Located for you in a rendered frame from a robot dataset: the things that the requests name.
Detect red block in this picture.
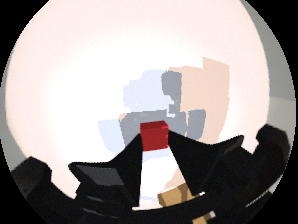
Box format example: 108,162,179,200
141,121,169,152

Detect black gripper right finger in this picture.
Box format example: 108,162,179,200
168,129,245,196

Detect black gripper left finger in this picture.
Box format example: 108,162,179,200
68,133,144,208

